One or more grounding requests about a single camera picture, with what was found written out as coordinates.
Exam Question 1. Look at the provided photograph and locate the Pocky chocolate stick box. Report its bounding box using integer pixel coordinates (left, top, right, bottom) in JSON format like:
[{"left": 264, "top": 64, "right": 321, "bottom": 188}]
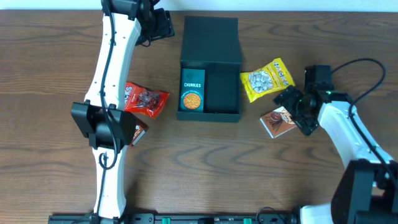
[{"left": 260, "top": 106, "right": 297, "bottom": 138}]

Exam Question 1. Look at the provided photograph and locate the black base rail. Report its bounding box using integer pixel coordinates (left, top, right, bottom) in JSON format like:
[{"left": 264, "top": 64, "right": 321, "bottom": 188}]
[{"left": 47, "top": 212, "right": 300, "bottom": 224}]

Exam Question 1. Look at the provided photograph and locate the black cable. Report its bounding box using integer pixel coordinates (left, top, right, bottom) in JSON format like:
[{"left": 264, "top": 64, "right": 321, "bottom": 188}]
[
  {"left": 90, "top": 0, "right": 125, "bottom": 220},
  {"left": 330, "top": 57, "right": 398, "bottom": 187}
]

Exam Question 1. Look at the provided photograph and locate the right black cable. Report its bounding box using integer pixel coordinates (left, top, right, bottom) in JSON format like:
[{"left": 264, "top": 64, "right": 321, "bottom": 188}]
[{"left": 330, "top": 57, "right": 398, "bottom": 187}]

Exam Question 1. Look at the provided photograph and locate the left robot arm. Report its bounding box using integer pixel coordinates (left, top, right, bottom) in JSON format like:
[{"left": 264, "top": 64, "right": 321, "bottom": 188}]
[{"left": 71, "top": 0, "right": 174, "bottom": 223}]

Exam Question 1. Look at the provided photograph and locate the teal Chunkies cookie box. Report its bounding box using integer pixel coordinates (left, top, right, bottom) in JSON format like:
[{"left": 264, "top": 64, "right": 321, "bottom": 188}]
[{"left": 179, "top": 68, "right": 205, "bottom": 113}]

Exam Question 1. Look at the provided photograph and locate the dark green open box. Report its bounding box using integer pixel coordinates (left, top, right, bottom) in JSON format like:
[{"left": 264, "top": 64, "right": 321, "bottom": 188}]
[{"left": 177, "top": 16, "right": 241, "bottom": 123}]

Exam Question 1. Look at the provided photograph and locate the left black cable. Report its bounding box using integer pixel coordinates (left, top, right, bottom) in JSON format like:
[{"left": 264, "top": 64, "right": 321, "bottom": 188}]
[{"left": 90, "top": 0, "right": 125, "bottom": 220}]

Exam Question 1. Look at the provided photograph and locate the red Hello Panda box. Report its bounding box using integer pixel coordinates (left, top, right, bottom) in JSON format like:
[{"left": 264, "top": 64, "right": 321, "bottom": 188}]
[{"left": 129, "top": 118, "right": 149, "bottom": 147}]

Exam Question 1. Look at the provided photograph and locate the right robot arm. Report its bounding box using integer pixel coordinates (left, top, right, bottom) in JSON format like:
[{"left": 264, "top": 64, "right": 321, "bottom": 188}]
[{"left": 274, "top": 86, "right": 397, "bottom": 223}]

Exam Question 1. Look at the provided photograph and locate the yellow Hacks candy bag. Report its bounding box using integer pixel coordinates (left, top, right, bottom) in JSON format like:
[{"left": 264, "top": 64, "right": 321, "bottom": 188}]
[{"left": 240, "top": 58, "right": 295, "bottom": 103}]

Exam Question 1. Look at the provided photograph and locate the red Hacks candy bag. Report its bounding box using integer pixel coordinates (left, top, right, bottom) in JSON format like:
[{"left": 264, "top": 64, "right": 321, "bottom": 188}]
[{"left": 124, "top": 82, "right": 170, "bottom": 119}]

